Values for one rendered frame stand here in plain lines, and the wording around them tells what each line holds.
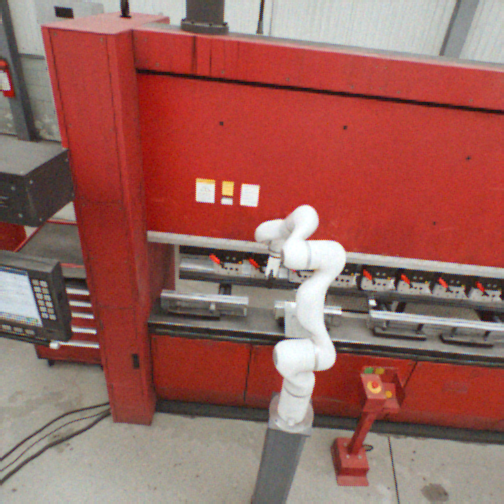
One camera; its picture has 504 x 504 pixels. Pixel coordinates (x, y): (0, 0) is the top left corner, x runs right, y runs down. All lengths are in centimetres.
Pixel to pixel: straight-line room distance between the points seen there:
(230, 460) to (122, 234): 163
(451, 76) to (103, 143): 137
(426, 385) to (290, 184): 156
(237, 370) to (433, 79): 183
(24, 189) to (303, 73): 108
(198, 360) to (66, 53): 170
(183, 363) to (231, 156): 131
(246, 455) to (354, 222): 166
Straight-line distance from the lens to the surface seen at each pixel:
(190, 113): 178
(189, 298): 230
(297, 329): 214
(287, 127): 176
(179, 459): 281
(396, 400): 240
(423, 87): 181
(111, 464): 285
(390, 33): 608
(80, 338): 300
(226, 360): 245
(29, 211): 146
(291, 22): 598
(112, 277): 203
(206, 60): 171
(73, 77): 166
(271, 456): 196
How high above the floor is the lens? 248
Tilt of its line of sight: 35 degrees down
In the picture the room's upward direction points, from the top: 7 degrees clockwise
